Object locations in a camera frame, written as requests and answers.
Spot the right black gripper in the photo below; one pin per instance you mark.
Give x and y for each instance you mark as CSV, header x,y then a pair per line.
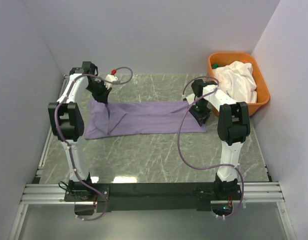
x,y
202,118

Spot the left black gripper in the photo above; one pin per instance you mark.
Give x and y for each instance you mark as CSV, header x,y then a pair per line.
x,y
103,97

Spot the purple t shirt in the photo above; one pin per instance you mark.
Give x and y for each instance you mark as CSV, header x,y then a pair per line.
x,y
139,118

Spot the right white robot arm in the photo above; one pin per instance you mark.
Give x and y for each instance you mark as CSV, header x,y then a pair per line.
x,y
233,127

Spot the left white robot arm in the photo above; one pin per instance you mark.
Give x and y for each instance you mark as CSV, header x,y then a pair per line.
x,y
68,126

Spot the green object in basket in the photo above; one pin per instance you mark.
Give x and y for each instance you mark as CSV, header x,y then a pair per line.
x,y
214,66

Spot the white t shirt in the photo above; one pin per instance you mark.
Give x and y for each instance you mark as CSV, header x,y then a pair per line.
x,y
237,82

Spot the orange plastic basket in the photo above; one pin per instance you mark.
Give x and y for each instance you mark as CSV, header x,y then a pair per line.
x,y
226,58

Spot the black mounting base bar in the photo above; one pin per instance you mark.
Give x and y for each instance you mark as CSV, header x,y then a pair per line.
x,y
151,196

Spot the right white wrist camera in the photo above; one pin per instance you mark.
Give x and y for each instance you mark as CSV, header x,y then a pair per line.
x,y
189,99

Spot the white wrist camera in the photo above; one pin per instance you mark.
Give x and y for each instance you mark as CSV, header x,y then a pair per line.
x,y
111,80
189,99

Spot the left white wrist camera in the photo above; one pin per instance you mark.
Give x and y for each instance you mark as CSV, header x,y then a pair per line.
x,y
111,80

